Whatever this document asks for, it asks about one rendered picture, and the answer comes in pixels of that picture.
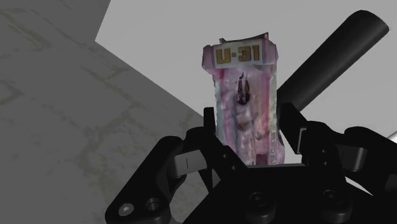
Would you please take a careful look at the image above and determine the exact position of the black cylindrical handle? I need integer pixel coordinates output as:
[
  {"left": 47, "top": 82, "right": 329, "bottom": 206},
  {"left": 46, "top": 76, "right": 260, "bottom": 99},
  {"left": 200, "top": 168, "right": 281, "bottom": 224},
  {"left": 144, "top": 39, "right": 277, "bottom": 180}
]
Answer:
[{"left": 277, "top": 10, "right": 390, "bottom": 112}]

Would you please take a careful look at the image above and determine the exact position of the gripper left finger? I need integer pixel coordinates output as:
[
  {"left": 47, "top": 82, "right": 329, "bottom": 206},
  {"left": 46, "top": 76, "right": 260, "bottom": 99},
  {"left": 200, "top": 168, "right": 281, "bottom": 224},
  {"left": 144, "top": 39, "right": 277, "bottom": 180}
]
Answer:
[{"left": 104, "top": 106, "right": 249, "bottom": 224}]

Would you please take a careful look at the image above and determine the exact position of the pink printed package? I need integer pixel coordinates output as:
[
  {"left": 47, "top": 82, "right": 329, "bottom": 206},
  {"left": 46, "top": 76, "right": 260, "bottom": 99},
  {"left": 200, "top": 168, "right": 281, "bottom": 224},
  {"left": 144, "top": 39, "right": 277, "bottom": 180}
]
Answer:
[{"left": 202, "top": 31, "right": 286, "bottom": 167}]

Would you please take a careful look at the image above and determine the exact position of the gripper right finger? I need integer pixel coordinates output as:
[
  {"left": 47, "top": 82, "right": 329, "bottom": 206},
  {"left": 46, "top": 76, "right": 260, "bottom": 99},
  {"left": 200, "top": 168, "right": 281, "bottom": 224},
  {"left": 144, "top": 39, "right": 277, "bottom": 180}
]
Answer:
[{"left": 278, "top": 102, "right": 397, "bottom": 223}]

